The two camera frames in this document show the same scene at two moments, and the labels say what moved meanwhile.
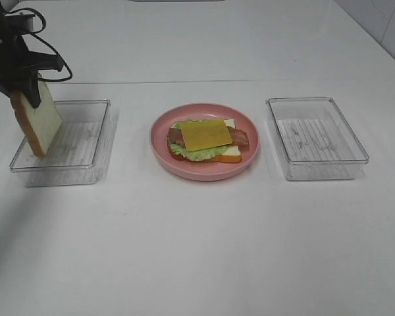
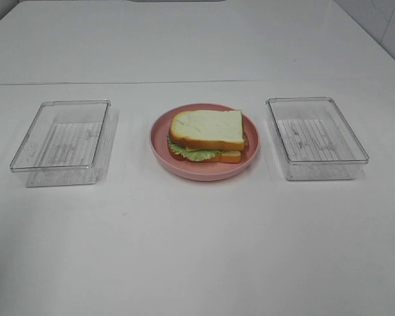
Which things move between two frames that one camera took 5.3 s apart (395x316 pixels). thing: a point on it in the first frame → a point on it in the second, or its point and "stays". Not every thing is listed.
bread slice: x=39 y=126 → x=210 y=130
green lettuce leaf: x=199 y=155 stays
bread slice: x=230 y=154 stays
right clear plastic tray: x=313 y=139 stays
